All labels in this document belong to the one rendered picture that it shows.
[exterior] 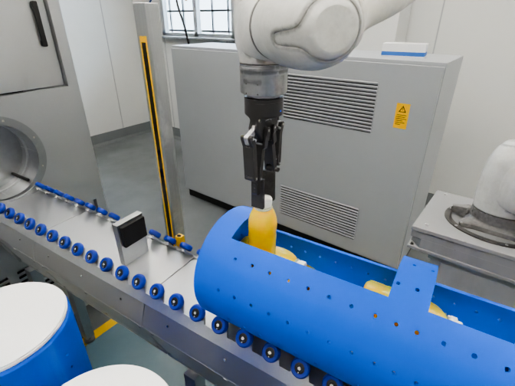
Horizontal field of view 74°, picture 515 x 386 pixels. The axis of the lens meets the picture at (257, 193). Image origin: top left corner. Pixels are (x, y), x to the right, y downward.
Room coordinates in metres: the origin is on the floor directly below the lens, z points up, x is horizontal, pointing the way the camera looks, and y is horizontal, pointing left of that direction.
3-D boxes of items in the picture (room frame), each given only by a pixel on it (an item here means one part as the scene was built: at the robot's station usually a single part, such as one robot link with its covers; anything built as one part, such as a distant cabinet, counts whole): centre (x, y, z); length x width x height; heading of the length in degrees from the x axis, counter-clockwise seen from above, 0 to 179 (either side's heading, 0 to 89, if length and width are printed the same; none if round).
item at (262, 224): (0.67, -0.01, 1.20); 0.07 x 0.07 x 0.17
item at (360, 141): (2.70, -0.26, 0.72); 2.15 x 0.54 x 1.45; 53
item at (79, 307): (1.36, 0.97, 0.31); 0.06 x 0.06 x 0.63; 58
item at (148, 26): (1.29, 0.37, 0.85); 0.06 x 0.06 x 1.70; 58
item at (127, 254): (0.93, 0.41, 1.00); 0.10 x 0.04 x 0.15; 148
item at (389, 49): (2.20, -0.88, 1.48); 0.24 x 0.12 x 0.08; 61
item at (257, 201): (0.64, 0.00, 1.32); 0.03 x 0.01 x 0.07; 58
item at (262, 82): (0.66, -0.01, 1.55); 0.09 x 0.09 x 0.06
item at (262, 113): (0.66, -0.01, 1.48); 0.08 x 0.07 x 0.09; 148
